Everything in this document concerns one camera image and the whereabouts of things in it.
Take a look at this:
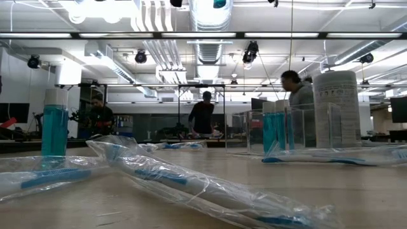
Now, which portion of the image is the clear acrylic organizer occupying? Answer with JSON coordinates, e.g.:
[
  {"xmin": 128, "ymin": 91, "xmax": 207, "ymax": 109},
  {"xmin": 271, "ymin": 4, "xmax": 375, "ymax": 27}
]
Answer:
[{"xmin": 224, "ymin": 102, "xmax": 343, "ymax": 156}]

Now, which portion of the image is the white ceiling pipe bundle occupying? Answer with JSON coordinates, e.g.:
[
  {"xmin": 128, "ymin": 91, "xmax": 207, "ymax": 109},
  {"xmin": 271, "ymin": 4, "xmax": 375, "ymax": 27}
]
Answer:
[{"xmin": 132, "ymin": 0, "xmax": 189, "ymax": 84}]

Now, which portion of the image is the black overhead crossbar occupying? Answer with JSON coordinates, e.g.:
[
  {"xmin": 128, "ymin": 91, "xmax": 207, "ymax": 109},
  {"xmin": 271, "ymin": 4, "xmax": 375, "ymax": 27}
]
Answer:
[{"xmin": 0, "ymin": 31, "xmax": 407, "ymax": 40}]

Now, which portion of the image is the person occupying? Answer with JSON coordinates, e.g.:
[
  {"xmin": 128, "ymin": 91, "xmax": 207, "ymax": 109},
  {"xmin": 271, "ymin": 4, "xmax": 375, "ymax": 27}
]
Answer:
[
  {"xmin": 188, "ymin": 91, "xmax": 216, "ymax": 139},
  {"xmin": 280, "ymin": 69, "xmax": 317, "ymax": 149},
  {"xmin": 86, "ymin": 94, "xmax": 114, "ymax": 137}
]

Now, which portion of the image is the black monitor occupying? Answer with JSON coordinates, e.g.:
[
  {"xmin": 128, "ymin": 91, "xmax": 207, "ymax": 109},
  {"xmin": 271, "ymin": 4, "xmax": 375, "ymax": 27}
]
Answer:
[
  {"xmin": 251, "ymin": 97, "xmax": 265, "ymax": 111},
  {"xmin": 0, "ymin": 102, "xmax": 31, "ymax": 124},
  {"xmin": 390, "ymin": 96, "xmax": 407, "ymax": 124}
]

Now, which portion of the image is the white wrapped cup stack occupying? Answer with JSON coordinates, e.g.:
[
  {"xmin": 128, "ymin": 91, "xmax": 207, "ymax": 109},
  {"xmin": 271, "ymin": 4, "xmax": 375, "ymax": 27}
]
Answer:
[{"xmin": 313, "ymin": 70, "xmax": 364, "ymax": 149}]

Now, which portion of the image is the red flat object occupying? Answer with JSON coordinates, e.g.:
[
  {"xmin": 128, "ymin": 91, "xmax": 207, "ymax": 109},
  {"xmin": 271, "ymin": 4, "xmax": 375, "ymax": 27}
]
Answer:
[{"xmin": 0, "ymin": 116, "xmax": 17, "ymax": 129}]

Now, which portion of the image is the silver ventilation duct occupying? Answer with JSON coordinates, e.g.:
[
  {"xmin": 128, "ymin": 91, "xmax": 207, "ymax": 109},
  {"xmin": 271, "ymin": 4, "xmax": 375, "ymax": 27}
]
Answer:
[{"xmin": 189, "ymin": 0, "xmax": 235, "ymax": 101}]

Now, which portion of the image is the black background workstation frame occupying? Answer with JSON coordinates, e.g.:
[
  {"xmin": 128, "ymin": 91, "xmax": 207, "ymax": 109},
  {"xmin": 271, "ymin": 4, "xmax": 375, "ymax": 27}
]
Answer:
[{"xmin": 55, "ymin": 83, "xmax": 226, "ymax": 141}]

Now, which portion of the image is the black metal table frame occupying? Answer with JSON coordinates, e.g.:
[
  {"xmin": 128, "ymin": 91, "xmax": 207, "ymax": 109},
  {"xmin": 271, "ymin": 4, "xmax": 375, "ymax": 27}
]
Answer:
[{"xmin": 0, "ymin": 138, "xmax": 242, "ymax": 154}]

